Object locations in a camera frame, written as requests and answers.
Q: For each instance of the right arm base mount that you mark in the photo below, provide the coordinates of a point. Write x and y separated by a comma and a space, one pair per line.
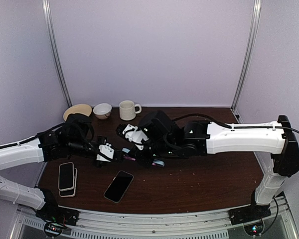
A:
251, 216

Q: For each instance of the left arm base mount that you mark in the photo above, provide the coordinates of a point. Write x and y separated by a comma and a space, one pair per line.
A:
56, 218

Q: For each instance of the beige ceramic plate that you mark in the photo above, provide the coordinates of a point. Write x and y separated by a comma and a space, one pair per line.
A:
83, 109

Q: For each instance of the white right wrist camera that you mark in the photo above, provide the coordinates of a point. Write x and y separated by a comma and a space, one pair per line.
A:
135, 135

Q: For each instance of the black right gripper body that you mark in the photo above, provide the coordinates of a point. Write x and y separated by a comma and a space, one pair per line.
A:
146, 167

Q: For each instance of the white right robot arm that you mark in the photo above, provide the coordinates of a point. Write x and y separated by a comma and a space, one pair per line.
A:
158, 136

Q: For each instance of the left aluminium frame post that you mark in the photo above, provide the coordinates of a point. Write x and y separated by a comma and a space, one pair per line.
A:
55, 54

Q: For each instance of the aluminium frame post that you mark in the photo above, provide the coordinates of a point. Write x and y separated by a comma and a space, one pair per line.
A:
55, 54
254, 26

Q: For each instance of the white ceramic bowl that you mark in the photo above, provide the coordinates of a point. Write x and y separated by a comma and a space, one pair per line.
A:
102, 111

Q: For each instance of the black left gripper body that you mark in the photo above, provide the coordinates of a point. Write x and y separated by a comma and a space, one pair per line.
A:
102, 138

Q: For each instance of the black phone with dark case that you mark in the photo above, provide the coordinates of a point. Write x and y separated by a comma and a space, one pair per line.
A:
118, 187

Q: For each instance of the right aluminium frame post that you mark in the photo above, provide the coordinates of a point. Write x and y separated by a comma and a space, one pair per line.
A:
254, 26

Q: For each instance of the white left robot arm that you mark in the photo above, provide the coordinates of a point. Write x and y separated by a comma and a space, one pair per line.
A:
63, 140

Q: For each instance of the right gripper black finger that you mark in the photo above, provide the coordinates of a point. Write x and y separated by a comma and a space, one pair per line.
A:
150, 161
136, 154

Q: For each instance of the light blue phone case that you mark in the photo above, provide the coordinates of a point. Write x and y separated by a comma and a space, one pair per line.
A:
126, 150

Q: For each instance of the white ceramic mug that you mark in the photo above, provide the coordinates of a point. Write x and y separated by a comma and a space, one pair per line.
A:
128, 110

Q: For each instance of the top phone in beige case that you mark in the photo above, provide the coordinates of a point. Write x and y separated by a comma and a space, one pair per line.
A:
66, 176

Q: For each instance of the aluminium front rail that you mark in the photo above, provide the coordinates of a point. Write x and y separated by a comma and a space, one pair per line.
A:
200, 225

